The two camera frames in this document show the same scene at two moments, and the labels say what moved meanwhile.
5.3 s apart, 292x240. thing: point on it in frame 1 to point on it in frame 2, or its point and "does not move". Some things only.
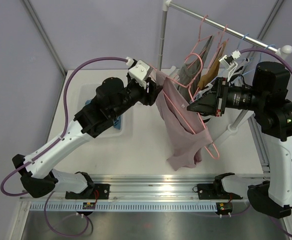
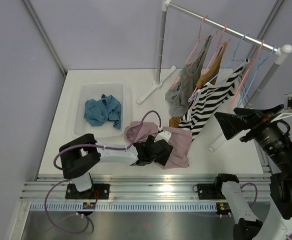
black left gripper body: [134, 93] to [162, 160]
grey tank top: [190, 74] does not move
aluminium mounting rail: [149, 188] does not move
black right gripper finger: [206, 105] to [243, 119]
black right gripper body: [236, 98] to [274, 139]
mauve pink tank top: [189, 134] to [181, 140]
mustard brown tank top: [212, 70] does not move
